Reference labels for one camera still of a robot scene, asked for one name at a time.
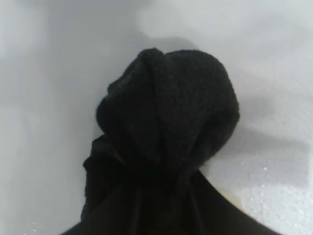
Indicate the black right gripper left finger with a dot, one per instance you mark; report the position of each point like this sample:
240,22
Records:
122,220

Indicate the black cloth rag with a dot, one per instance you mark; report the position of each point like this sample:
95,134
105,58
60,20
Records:
171,102

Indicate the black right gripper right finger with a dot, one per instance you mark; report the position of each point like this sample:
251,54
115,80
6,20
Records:
207,215

